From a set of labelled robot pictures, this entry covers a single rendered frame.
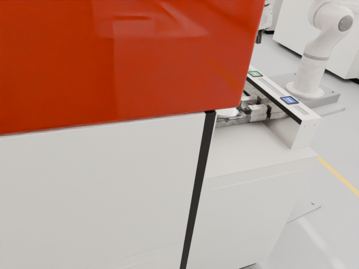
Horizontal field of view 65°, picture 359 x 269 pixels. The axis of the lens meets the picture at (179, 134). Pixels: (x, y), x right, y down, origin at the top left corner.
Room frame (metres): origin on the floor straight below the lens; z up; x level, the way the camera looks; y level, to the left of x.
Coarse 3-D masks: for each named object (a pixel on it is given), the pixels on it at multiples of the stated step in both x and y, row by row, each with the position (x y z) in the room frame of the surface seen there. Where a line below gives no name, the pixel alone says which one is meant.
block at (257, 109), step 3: (255, 105) 1.09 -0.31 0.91; (258, 105) 1.09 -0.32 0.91; (261, 105) 1.09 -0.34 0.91; (264, 105) 1.10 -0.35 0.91; (249, 108) 1.06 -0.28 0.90; (252, 108) 1.06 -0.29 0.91; (255, 108) 1.06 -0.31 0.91; (258, 108) 1.06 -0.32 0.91; (261, 108) 1.06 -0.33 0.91; (264, 108) 1.07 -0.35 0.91; (267, 108) 1.08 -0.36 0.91; (252, 111) 1.05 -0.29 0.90; (255, 111) 1.05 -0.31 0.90; (258, 111) 1.06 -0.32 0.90; (261, 111) 1.06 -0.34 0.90; (264, 111) 1.07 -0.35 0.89; (249, 114) 1.05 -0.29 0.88; (252, 114) 1.05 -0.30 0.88; (255, 114) 1.05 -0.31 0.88
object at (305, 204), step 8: (328, 104) 1.35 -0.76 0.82; (336, 104) 1.36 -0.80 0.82; (320, 112) 1.25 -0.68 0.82; (328, 112) 1.26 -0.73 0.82; (336, 112) 1.30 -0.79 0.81; (304, 192) 1.50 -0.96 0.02; (304, 200) 1.42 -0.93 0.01; (312, 200) 1.43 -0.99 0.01; (296, 208) 1.34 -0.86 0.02; (304, 208) 1.35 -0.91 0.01; (312, 208) 1.36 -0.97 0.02; (296, 216) 1.27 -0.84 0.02
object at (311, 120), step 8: (256, 80) 1.23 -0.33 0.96; (264, 80) 1.25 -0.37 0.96; (264, 88) 1.16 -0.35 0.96; (272, 88) 1.17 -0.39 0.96; (280, 88) 1.17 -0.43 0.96; (272, 96) 1.09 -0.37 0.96; (280, 96) 1.10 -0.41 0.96; (296, 104) 1.04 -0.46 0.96; (296, 112) 0.97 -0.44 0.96; (304, 112) 0.99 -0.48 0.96; (312, 112) 0.98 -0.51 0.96; (304, 120) 0.92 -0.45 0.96; (312, 120) 0.93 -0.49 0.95; (320, 120) 0.95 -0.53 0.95; (304, 128) 0.92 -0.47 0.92; (312, 128) 0.94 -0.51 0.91; (296, 136) 0.91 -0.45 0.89; (304, 136) 0.93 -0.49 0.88; (312, 136) 0.95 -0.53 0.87; (296, 144) 0.92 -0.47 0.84; (304, 144) 0.94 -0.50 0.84
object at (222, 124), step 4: (232, 120) 1.04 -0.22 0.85; (236, 120) 1.05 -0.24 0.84; (240, 120) 1.06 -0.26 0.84; (244, 120) 1.07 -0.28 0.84; (216, 124) 1.01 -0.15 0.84; (220, 124) 1.02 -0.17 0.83; (224, 124) 1.03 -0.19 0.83; (228, 124) 1.04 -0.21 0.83; (232, 124) 1.04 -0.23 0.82; (236, 124) 1.05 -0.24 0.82
